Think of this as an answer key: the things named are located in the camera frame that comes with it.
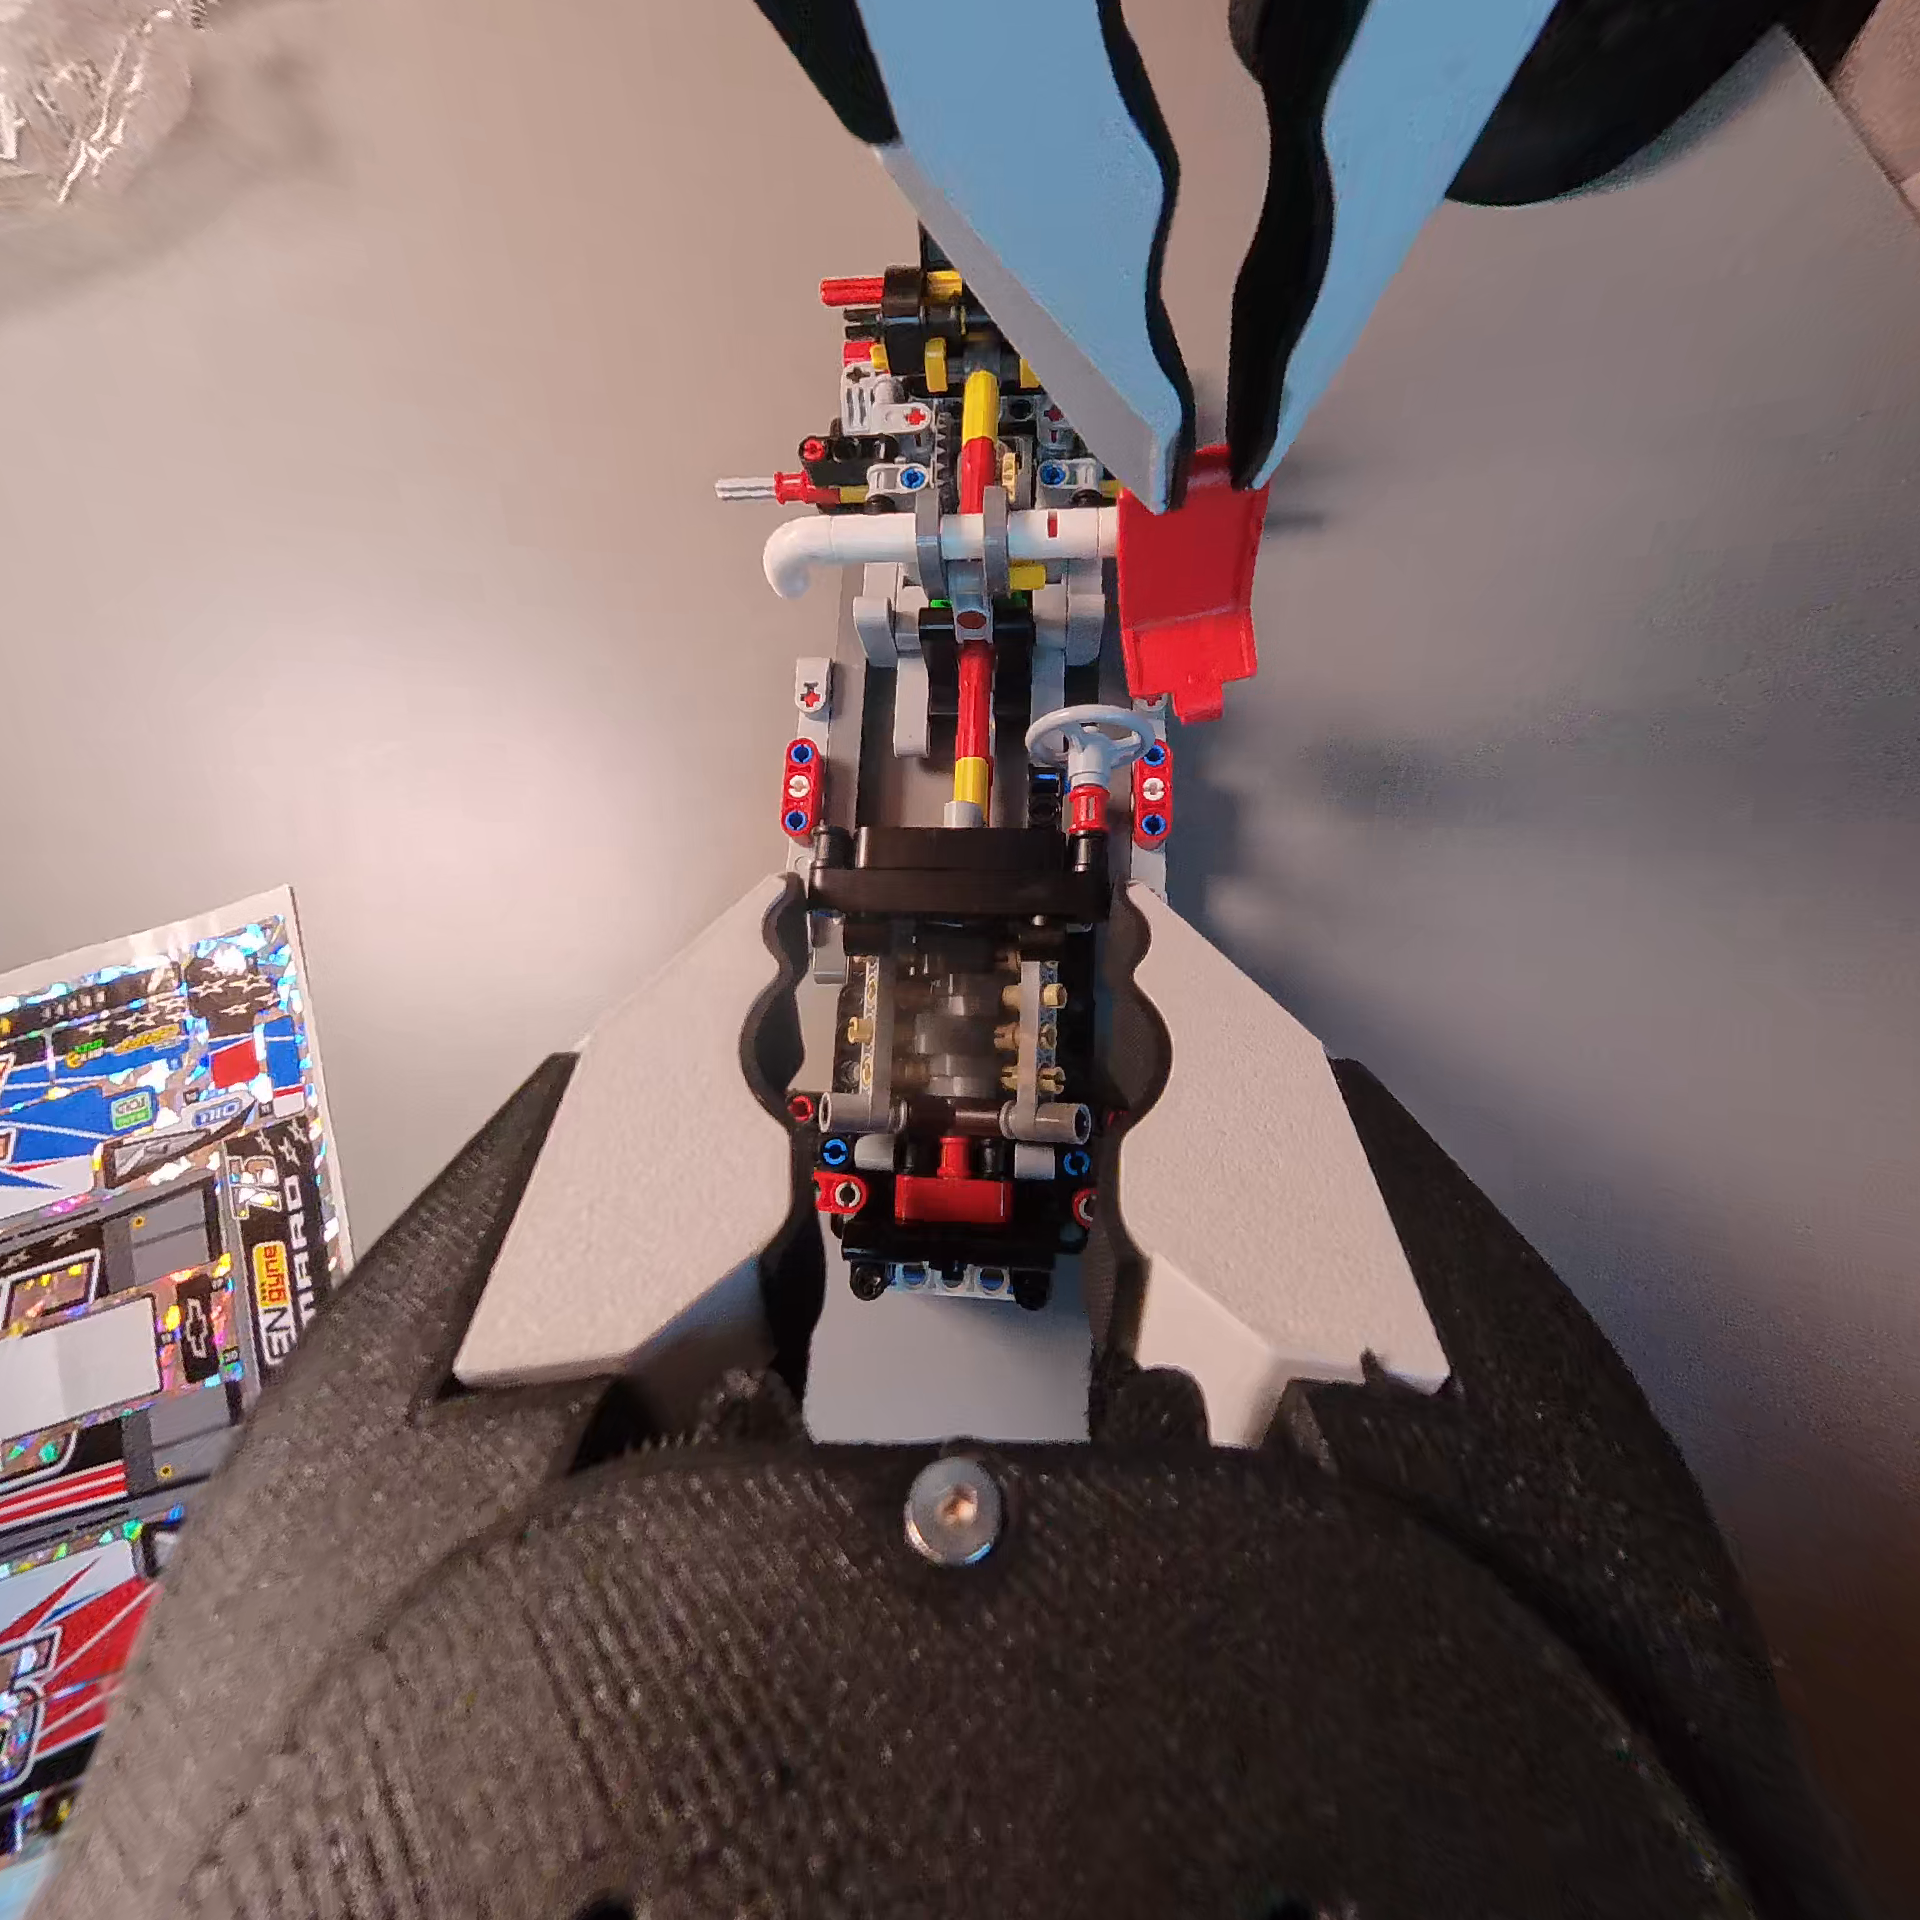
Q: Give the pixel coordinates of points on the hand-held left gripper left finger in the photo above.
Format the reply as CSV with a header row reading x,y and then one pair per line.
x,y
628,1200

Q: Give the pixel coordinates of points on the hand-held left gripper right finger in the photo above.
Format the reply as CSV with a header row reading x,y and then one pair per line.
x,y
1275,1200

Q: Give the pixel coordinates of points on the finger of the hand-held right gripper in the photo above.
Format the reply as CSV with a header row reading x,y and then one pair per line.
x,y
1035,196
1395,182

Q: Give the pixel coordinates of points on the red curved lego panel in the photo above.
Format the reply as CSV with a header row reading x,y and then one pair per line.
x,y
1194,585

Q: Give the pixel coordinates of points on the multicoloured lego car chassis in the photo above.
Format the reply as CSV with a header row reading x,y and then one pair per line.
x,y
961,901

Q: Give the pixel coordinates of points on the person's right forearm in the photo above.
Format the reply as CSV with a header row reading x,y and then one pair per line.
x,y
1881,91

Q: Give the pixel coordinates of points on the holographic sticker sheet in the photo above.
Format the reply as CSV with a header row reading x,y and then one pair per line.
x,y
148,1200

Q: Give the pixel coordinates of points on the clear plastic bag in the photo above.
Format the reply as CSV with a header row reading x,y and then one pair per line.
x,y
90,120

